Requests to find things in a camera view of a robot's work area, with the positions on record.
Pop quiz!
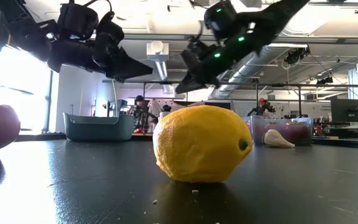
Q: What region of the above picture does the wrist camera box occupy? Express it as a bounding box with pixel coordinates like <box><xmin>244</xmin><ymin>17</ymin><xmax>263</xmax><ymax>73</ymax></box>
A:
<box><xmin>186</xmin><ymin>39</ymin><xmax>211</xmax><ymax>62</ymax></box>
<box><xmin>57</xmin><ymin>2</ymin><xmax>99</xmax><ymax>41</ymax></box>

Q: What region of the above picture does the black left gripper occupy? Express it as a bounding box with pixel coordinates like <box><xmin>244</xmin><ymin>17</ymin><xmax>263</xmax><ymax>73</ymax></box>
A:
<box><xmin>47</xmin><ymin>12</ymin><xmax>154</xmax><ymax>81</ymax></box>

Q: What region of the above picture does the teal plastic basket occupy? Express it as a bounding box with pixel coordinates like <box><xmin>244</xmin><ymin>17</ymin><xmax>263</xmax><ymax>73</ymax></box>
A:
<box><xmin>62</xmin><ymin>112</ymin><xmax>135</xmax><ymax>142</ymax></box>

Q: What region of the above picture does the white garlic bulb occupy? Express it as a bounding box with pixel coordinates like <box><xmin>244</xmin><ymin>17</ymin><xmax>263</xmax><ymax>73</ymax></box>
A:
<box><xmin>264</xmin><ymin>129</ymin><xmax>296</xmax><ymax>149</ymax></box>

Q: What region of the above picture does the black partition board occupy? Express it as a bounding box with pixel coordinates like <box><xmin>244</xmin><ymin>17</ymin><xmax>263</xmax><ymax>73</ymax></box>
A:
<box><xmin>208</xmin><ymin>101</ymin><xmax>232</xmax><ymax>110</ymax></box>

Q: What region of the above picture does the long ceiling light rail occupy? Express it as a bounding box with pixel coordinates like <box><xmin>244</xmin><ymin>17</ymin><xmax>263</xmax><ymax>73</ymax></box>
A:
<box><xmin>124</xmin><ymin>33</ymin><xmax>358</xmax><ymax>44</ymax></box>

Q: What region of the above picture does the cluttered background workbench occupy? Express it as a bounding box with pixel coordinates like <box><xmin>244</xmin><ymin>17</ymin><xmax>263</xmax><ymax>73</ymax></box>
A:
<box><xmin>311</xmin><ymin>121</ymin><xmax>358</xmax><ymax>141</ymax></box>

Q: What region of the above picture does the dark background monitor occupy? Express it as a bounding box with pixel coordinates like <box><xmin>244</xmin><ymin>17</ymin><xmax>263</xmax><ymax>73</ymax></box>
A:
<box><xmin>330</xmin><ymin>98</ymin><xmax>358</xmax><ymax>123</ymax></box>

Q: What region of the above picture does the white plastic basket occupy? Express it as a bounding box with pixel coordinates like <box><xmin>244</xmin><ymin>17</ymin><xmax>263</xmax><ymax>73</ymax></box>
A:
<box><xmin>159</xmin><ymin>111</ymin><xmax>175</xmax><ymax>125</ymax></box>

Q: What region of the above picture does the grey translucent plastic basket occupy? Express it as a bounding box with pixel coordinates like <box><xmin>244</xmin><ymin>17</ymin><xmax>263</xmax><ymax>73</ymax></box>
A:
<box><xmin>242</xmin><ymin>115</ymin><xmax>314</xmax><ymax>146</ymax></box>

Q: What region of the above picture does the silver ventilation duct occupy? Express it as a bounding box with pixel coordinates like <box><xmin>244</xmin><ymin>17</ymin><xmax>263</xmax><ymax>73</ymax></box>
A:
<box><xmin>216</xmin><ymin>46</ymin><xmax>310</xmax><ymax>97</ymax></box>

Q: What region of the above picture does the yellow lemon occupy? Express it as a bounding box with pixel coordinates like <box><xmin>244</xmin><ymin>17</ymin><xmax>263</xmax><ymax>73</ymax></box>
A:
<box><xmin>152</xmin><ymin>105</ymin><xmax>254</xmax><ymax>184</ymax></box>

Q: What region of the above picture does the white ceiling box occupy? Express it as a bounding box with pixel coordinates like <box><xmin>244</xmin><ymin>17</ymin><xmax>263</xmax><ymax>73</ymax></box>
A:
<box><xmin>146</xmin><ymin>40</ymin><xmax>170</xmax><ymax>63</ymax></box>

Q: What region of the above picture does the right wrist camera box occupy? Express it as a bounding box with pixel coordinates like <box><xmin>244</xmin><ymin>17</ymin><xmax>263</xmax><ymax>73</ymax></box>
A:
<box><xmin>186</xmin><ymin>39</ymin><xmax>211</xmax><ymax>62</ymax></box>

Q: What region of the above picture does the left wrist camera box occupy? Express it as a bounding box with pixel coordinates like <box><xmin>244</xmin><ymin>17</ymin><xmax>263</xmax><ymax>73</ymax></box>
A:
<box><xmin>57</xmin><ymin>2</ymin><xmax>99</xmax><ymax>41</ymax></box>

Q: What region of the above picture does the black metal rack frame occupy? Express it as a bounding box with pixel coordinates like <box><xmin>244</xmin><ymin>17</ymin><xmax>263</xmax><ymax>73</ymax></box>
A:
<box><xmin>103</xmin><ymin>80</ymin><xmax>358</xmax><ymax>119</ymax></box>

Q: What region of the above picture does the white hanging cloth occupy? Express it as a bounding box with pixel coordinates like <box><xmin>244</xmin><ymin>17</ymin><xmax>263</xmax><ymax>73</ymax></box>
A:
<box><xmin>147</xmin><ymin>98</ymin><xmax>164</xmax><ymax>118</ymax></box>

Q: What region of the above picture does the person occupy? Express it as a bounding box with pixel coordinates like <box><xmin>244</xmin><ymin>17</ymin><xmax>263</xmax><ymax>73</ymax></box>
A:
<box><xmin>247</xmin><ymin>98</ymin><xmax>276</xmax><ymax>118</ymax></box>
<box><xmin>132</xmin><ymin>95</ymin><xmax>150</xmax><ymax>131</ymax></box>

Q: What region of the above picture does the thin white hanging cable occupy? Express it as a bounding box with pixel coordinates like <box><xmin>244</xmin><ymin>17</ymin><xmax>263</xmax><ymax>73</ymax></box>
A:
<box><xmin>112</xmin><ymin>79</ymin><xmax>119</xmax><ymax>118</ymax></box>

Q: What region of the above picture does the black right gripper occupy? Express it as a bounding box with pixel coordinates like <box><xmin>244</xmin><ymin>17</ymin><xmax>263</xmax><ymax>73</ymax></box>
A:
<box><xmin>175</xmin><ymin>42</ymin><xmax>236</xmax><ymax>95</ymax></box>

